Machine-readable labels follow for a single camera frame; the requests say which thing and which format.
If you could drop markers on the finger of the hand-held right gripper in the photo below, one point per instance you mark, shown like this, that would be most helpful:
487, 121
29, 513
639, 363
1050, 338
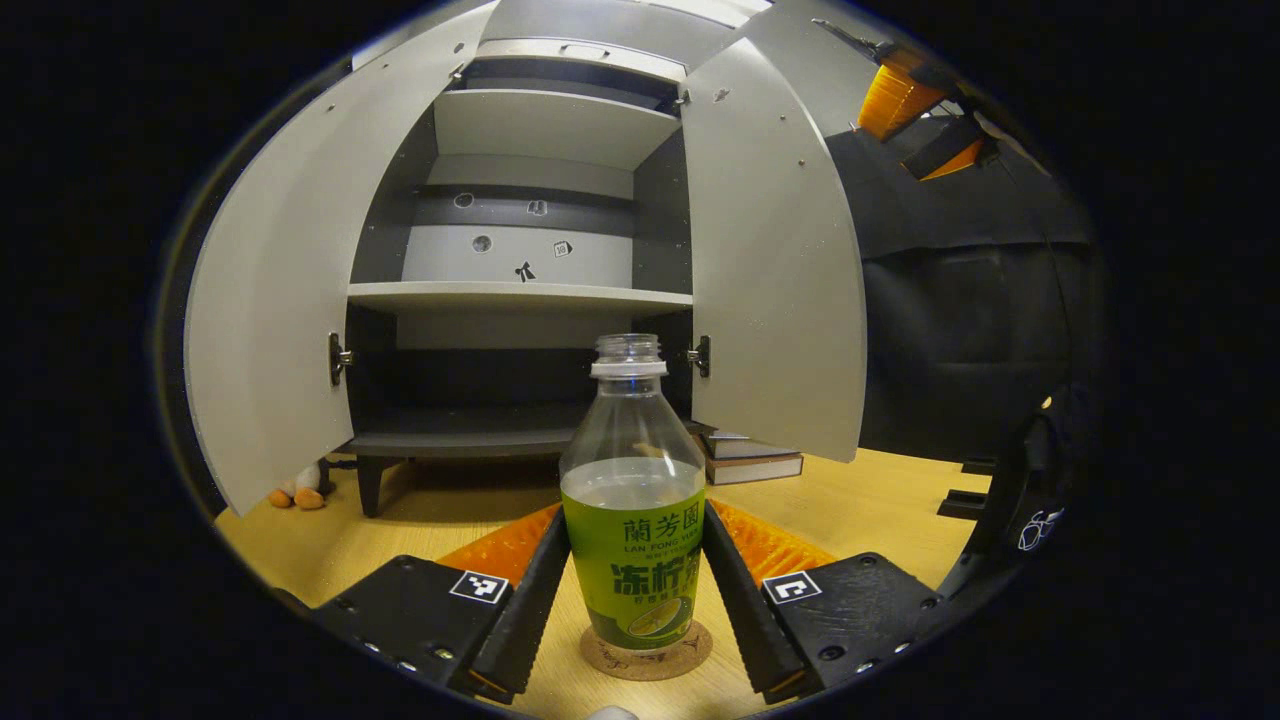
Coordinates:
950, 150
900, 100

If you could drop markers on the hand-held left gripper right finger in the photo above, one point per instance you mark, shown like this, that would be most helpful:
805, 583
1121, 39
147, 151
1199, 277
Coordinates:
745, 620

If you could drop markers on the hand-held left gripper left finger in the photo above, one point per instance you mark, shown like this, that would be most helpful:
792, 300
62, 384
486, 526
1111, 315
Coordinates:
520, 620

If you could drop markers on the round cork coaster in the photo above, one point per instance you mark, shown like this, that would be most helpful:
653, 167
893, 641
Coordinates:
645, 665

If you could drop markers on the green label bottle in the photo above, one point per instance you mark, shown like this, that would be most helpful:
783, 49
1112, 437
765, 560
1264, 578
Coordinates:
632, 560

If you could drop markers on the grey cabinet door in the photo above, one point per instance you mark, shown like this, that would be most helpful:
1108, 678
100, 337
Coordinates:
780, 280
280, 300

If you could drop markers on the grey cabinet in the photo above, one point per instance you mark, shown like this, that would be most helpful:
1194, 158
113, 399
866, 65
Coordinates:
520, 297

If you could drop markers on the black backdrop cloth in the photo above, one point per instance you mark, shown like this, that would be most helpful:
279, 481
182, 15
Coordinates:
960, 300

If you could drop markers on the dark cover book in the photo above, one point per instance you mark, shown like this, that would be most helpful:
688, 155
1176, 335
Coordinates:
755, 470

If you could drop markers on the plush penguin toy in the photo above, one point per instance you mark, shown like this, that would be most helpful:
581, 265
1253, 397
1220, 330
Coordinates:
305, 480

